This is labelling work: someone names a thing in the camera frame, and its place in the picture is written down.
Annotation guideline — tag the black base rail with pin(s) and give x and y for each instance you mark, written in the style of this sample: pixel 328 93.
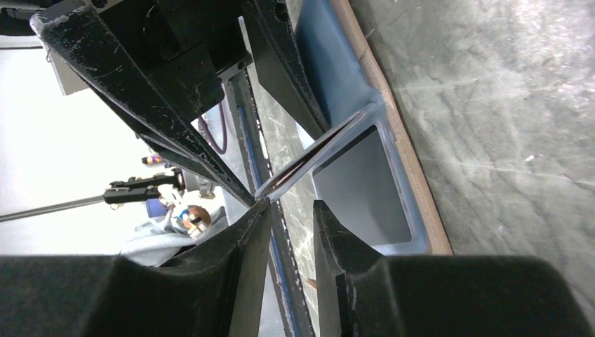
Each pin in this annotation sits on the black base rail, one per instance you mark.
pixel 284 306

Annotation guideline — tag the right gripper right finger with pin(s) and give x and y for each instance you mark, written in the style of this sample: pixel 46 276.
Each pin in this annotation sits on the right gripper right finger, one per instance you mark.
pixel 364 293

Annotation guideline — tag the tan blue card holder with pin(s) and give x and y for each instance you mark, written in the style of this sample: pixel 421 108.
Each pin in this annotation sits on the tan blue card holder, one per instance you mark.
pixel 365 168

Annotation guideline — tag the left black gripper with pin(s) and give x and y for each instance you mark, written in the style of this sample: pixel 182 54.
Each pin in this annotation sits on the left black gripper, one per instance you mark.
pixel 187 49

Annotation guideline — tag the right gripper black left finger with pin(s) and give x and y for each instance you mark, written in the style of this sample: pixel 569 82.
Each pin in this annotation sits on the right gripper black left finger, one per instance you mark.
pixel 214 289

